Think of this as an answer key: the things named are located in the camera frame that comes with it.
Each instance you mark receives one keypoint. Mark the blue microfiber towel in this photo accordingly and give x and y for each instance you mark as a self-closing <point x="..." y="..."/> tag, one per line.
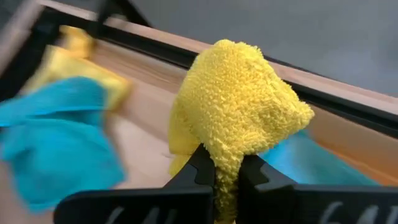
<point x="304" y="165"/>
<point x="56" y="140"/>

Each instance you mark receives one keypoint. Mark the orange translucent plastic tray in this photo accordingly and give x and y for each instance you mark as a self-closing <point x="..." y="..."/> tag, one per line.
<point x="357" y="146"/>

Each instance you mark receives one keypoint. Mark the yellow microfiber towel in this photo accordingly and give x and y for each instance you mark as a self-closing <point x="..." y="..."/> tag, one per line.
<point x="236" y="99"/>
<point x="71" y="65"/>

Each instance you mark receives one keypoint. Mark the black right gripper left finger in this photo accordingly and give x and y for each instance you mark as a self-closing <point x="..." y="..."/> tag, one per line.
<point x="199" y="177"/>

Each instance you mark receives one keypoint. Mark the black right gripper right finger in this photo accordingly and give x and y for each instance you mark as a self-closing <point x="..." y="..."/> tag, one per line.
<point x="252" y="177"/>

